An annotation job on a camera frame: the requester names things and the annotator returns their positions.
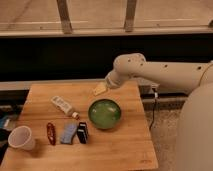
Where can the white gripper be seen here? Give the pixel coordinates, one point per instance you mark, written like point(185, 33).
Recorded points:
point(113, 81)

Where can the black eraser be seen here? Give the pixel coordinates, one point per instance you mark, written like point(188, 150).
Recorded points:
point(82, 132)

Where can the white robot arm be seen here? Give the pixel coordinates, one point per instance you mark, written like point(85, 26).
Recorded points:
point(194, 143)

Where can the green bowl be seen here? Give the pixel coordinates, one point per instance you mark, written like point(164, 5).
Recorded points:
point(104, 113)

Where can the white plastic bottle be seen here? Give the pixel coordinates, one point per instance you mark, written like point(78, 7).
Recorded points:
point(65, 107)

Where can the blue sponge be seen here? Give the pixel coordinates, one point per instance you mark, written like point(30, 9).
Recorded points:
point(68, 133)

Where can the wooden table board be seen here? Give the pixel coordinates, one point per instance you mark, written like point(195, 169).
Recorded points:
point(126, 147)

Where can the red carabiner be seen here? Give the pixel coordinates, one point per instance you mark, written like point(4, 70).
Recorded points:
point(51, 133)

